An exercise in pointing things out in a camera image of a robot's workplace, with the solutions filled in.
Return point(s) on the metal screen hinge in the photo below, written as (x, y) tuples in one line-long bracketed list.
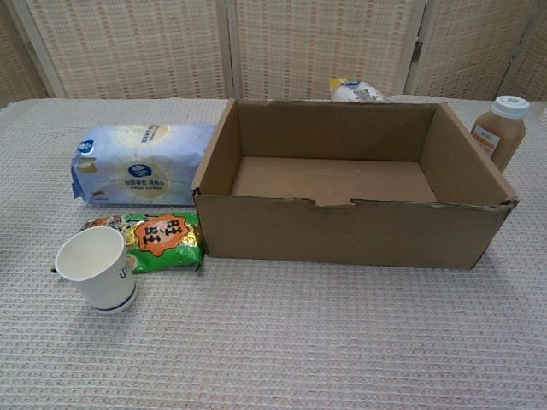
[(418, 52)]

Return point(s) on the open brown cardboard box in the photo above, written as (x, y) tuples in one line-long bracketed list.
[(342, 235)]

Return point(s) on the white small paper cup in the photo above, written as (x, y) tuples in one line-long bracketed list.
[(92, 262)]

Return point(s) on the green orange snack bag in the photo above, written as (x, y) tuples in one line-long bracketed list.
[(171, 243)]

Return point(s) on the white woven tablecloth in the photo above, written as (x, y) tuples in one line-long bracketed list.
[(273, 341)]

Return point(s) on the orange juice bottle white cap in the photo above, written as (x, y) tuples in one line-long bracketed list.
[(500, 136)]

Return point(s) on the small white yellow pack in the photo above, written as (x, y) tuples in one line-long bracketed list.
[(357, 91)]

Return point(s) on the blue tissue pack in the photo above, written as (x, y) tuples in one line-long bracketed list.
[(141, 166)]

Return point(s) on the white object at table edge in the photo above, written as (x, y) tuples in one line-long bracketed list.
[(543, 115)]

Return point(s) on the beige woven folding screen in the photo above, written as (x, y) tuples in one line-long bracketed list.
[(141, 47)]

